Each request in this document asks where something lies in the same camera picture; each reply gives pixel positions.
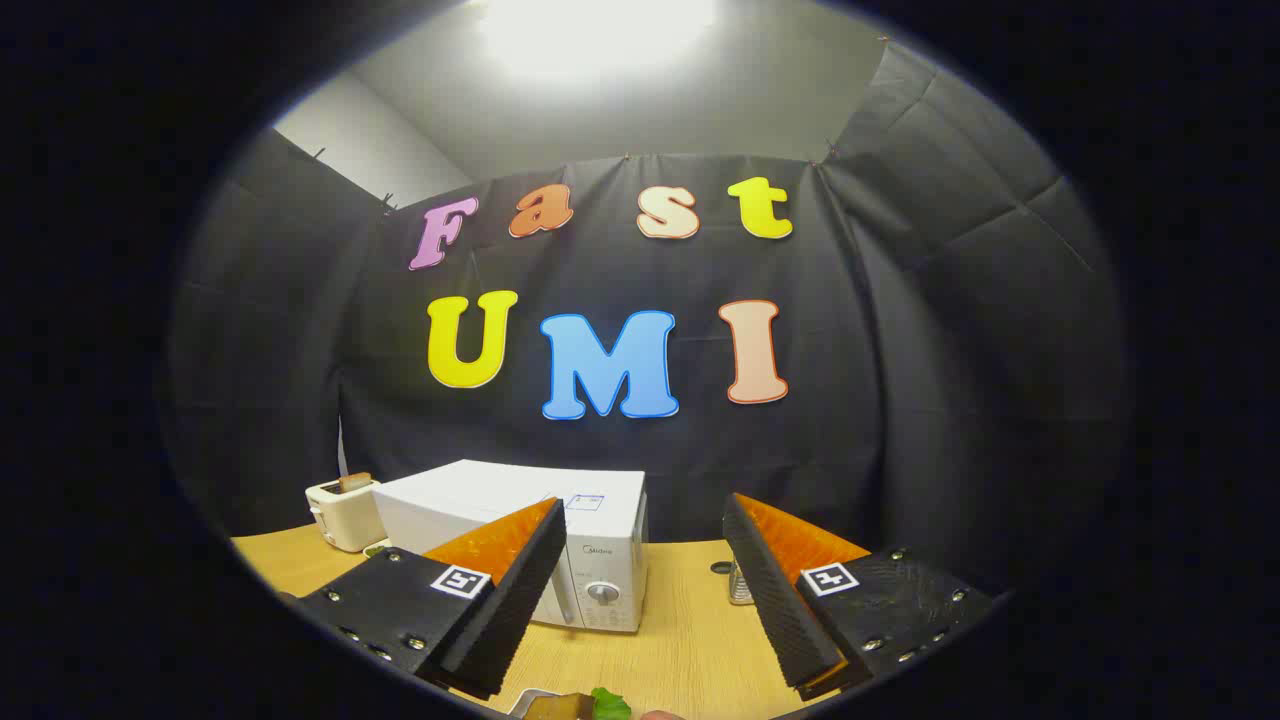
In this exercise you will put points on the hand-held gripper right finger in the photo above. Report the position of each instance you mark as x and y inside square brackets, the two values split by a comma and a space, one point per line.
[775, 600]

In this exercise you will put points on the cream toaster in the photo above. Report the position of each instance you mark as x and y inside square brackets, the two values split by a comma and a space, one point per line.
[345, 515]

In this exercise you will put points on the white microwave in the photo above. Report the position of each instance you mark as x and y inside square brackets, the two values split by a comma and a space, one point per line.
[600, 540]

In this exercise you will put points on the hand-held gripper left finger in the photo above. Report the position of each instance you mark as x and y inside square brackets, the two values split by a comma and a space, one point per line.
[520, 600]

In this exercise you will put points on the brown bread lettuce sandwich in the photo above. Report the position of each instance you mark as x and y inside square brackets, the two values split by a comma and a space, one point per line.
[575, 708]

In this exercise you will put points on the toast slice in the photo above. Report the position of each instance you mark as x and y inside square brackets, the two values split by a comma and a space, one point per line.
[354, 482]

